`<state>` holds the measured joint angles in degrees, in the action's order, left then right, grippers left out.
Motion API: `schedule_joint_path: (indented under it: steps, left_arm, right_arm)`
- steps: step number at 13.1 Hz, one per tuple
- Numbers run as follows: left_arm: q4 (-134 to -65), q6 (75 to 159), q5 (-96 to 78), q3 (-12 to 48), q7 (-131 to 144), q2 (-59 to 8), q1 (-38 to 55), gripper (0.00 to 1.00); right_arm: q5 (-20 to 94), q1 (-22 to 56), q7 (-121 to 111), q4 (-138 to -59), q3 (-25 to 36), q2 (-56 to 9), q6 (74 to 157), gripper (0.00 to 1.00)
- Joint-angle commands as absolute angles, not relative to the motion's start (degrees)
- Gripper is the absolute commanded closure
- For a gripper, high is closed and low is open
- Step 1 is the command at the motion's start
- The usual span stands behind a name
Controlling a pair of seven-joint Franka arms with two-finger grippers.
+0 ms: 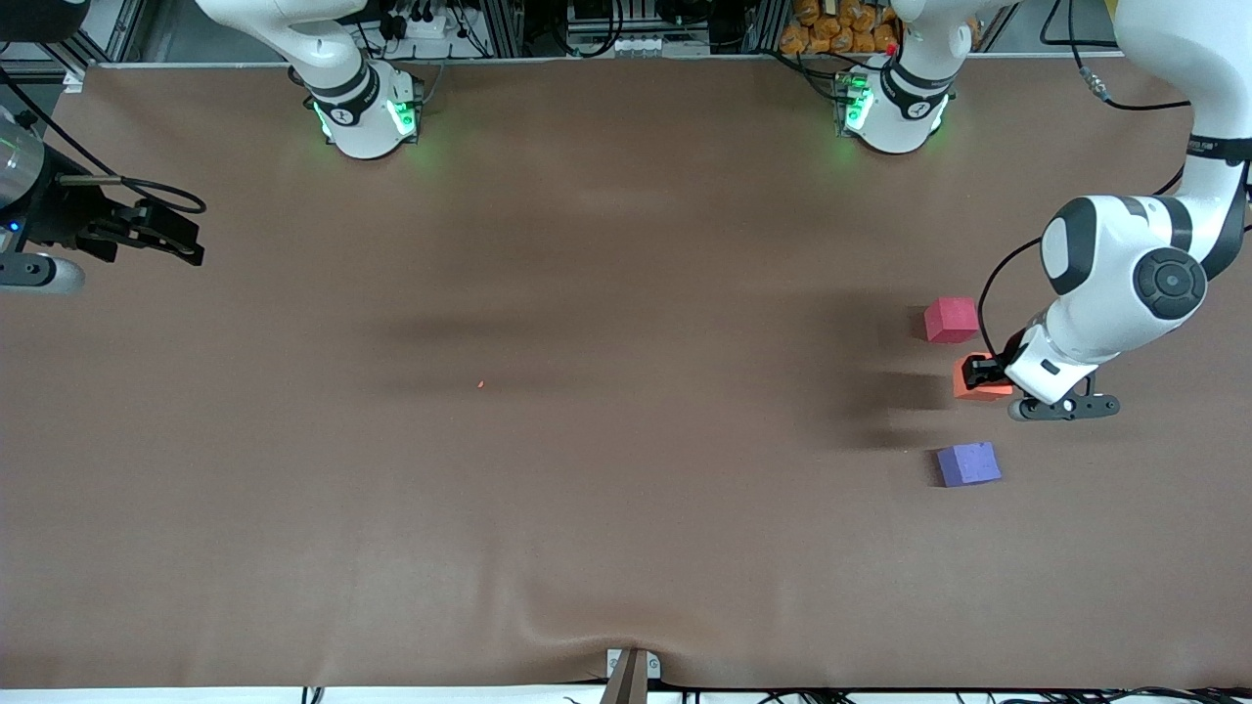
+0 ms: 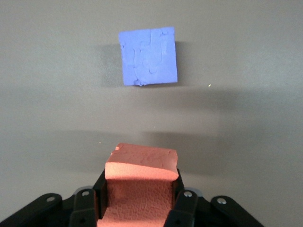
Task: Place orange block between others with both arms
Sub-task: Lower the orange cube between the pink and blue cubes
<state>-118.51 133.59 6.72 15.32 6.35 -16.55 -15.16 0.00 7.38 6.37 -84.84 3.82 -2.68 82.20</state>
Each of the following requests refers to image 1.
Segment orange foam cube block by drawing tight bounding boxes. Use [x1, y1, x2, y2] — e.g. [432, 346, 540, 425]
[953, 352, 1016, 403]

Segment red foam cube block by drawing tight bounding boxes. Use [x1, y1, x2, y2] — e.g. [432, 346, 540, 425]
[923, 296, 980, 344]

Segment purple foam cube block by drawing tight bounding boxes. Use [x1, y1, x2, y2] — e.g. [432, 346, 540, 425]
[936, 441, 1003, 489]

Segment white power strip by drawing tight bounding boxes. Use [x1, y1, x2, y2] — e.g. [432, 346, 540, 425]
[389, 12, 451, 42]

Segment orange snack bags pile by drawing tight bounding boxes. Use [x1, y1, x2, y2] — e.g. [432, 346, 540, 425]
[779, 0, 901, 57]

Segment brown table mat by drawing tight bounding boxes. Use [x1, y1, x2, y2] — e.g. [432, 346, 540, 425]
[0, 57, 1252, 690]

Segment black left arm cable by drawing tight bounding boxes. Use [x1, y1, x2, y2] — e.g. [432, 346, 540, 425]
[976, 0, 1252, 363]

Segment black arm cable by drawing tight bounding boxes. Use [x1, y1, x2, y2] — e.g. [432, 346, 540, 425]
[0, 64, 208, 216]
[976, 0, 1252, 363]

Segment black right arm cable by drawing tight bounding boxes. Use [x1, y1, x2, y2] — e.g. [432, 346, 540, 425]
[0, 64, 208, 216]

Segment aluminium corner frame rail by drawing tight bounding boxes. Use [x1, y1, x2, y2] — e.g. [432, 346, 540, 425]
[39, 0, 148, 92]

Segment aluminium frame post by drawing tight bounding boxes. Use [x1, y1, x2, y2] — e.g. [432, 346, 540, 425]
[486, 0, 524, 58]
[751, 0, 788, 55]

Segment white metal clamp bracket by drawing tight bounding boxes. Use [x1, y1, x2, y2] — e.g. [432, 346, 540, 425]
[605, 648, 662, 682]

